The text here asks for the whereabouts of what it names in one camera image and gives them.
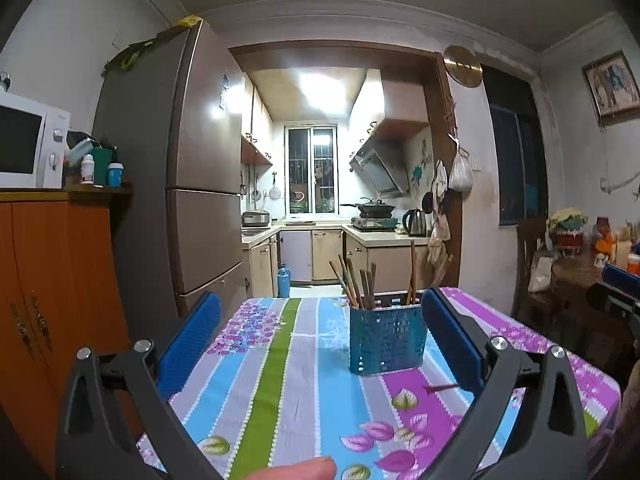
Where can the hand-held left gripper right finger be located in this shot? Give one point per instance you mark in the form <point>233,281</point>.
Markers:
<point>452,345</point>

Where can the yellow green cloth bundle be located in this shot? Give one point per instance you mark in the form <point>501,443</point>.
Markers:
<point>140,50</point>

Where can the hanging black pan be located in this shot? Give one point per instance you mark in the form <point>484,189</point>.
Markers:
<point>427,202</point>

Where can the blue bottle with white cap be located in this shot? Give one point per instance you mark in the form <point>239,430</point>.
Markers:
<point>115,176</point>

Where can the bunch of wooden chopsticks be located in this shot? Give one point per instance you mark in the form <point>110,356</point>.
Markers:
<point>412,270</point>

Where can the white medicine bottle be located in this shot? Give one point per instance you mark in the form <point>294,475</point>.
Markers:
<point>88,170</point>

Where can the steel electric kettle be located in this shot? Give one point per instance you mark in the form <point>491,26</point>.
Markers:
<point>415,222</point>

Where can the orange wooden cabinet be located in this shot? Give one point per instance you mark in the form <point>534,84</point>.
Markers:
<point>60,285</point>

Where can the wooden doorway frame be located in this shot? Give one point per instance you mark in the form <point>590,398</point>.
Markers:
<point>445,135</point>

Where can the light blue box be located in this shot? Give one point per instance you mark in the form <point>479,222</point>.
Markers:
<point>79,151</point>

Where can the cream kitchen wall cabinet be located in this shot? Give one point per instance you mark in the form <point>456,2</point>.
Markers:
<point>395,100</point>
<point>257,120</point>

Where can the dark wooden side table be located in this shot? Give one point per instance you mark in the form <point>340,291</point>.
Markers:
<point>570,300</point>

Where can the green box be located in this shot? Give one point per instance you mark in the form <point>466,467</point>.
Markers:
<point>102,166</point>

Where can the person's left hand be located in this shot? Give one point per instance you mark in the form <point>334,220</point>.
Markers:
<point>295,470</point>

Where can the steel range hood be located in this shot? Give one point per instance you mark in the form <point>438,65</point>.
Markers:
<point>377,172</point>

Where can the cream kitchen base cabinets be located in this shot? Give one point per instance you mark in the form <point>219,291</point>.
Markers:
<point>325,255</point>

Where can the black wok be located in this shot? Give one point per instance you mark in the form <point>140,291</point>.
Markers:
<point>375,207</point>

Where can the gas stove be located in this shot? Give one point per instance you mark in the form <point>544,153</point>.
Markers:
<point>374,223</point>

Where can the dark wooden chair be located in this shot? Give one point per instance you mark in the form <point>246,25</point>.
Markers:
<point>530,235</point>

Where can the fridge magnet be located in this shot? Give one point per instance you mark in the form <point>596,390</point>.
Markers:
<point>225,92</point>

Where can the round brass wall clock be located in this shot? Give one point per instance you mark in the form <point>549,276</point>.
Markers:
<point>462,66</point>

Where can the barred kitchen window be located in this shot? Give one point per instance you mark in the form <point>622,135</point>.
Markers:
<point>310,170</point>

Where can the white plastic bag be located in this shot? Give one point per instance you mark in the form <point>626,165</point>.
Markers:
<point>461,175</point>

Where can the framed wall picture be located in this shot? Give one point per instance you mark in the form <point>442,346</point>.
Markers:
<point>614,87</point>

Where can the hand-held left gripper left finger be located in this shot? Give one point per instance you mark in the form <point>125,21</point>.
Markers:
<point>192,345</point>

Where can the flower wall sticker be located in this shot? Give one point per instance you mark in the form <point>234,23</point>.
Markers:
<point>419,172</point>

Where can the hanging beige cloths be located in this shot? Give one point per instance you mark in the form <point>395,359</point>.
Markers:
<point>439,240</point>

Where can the white hanging mitt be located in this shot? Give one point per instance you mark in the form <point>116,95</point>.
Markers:
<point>440,180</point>

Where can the teal perforated chopstick holder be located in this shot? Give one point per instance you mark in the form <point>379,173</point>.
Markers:
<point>387,340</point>

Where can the hanging round strainer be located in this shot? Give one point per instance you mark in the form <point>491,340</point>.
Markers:
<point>274,192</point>

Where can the striped floral tablecloth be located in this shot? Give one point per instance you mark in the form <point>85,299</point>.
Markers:
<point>300,385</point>

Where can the kitchen ceiling light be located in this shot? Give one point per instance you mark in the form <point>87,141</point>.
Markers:
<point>322,91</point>

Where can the white microwave oven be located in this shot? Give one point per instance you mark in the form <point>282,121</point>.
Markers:
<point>20,140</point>

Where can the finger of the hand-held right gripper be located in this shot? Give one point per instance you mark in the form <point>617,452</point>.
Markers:
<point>622,275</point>
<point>612,302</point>

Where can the grey refrigerator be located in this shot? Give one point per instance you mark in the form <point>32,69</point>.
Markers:
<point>200,160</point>

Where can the dark window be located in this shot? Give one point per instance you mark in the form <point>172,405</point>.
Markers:
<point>515,160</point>

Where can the orange bottle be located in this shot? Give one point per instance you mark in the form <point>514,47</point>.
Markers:
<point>634,264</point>

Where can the glass jar with orange contents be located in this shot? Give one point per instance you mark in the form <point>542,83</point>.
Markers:
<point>603,245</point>

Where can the beige bottle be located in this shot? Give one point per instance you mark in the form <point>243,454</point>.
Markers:
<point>623,250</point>

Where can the flower basket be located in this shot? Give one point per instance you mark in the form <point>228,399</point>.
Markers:
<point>567,232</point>

